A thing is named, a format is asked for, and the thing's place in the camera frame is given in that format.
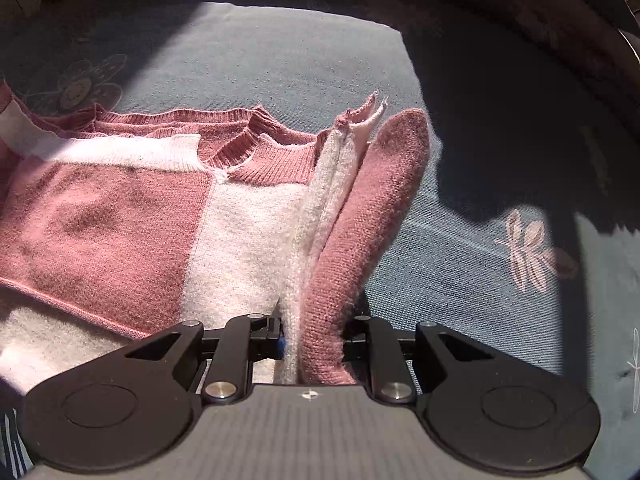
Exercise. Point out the pink and white knit sweater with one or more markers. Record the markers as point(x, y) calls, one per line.
point(200, 220)

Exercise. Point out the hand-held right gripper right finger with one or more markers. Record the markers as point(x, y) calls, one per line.
point(357, 340)

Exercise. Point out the folded floral quilt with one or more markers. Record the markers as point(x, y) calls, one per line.
point(525, 0)

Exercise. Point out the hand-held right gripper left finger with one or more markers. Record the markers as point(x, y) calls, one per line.
point(275, 342)

